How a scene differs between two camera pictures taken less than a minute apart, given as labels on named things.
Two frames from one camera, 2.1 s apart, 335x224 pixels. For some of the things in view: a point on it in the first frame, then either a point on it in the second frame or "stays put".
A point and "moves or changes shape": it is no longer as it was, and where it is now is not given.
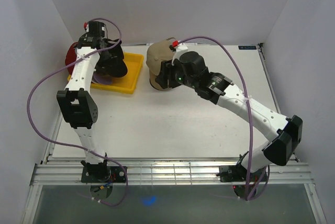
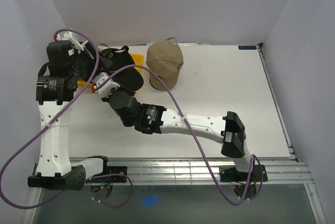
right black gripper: x=167 y=69 to x=105 y=99
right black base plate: x=238 y=173 stays put
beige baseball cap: x=158 y=52 stays put
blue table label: x=247 y=47 stays put
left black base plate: x=103 y=174 stays put
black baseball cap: x=111 y=62 moves or changes shape
